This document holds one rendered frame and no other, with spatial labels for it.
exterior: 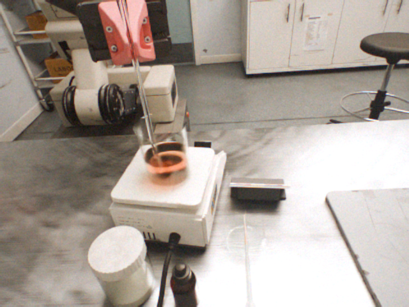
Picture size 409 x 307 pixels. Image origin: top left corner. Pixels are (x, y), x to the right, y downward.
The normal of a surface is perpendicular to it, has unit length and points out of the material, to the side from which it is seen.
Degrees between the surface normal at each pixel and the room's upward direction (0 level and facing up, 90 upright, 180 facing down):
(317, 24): 90
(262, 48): 90
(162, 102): 90
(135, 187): 0
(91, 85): 64
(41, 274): 0
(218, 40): 90
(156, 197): 0
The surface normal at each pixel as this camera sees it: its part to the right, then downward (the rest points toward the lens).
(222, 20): 0.00, 0.59
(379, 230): -0.07, -0.80
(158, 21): 0.28, 0.56
